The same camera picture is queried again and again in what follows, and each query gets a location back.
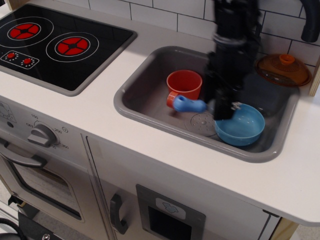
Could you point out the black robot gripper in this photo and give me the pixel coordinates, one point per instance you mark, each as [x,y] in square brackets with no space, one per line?
[225,72]

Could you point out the blue plastic spoon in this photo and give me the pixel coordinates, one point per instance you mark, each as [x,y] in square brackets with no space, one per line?
[183,104]

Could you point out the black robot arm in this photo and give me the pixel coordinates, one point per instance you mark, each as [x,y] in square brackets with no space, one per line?
[235,20]

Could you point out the light blue plastic bowl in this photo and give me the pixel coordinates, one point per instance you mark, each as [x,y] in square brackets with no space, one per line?
[243,129]

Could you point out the grey toy sink basin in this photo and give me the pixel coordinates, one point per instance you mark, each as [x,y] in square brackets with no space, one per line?
[143,98]

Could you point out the orange plastic cup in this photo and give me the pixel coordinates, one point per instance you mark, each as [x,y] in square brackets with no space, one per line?
[186,83]

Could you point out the orange transparent pot lid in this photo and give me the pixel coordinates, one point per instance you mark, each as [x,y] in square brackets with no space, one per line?
[283,69]

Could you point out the dark grey faucet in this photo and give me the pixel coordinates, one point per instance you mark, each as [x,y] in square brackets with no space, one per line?
[311,29]

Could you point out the grey ice dispenser panel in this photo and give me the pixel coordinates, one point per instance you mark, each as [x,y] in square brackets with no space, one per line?
[168,219]

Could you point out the black toy stovetop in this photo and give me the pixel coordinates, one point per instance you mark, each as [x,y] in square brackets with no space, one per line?
[58,51]

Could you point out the grey oven knob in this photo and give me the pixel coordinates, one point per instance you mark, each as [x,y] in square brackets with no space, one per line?
[43,136]

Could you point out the white toy oven door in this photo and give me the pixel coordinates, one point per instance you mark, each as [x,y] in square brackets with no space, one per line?
[61,189]

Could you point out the grey cabinet door handle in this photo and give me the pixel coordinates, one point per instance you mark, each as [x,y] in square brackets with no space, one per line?
[120,225]

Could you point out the grey oven door handle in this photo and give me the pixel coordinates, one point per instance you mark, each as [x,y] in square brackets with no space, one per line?
[34,161]

